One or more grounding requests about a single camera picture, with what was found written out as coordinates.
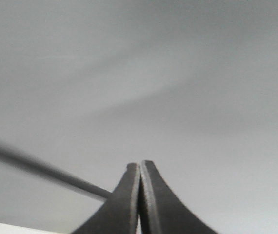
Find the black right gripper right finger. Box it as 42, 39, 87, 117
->
140, 160, 216, 234

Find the dark grey fridge door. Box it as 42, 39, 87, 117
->
0, 0, 278, 234

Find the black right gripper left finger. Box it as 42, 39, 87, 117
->
73, 163, 140, 234

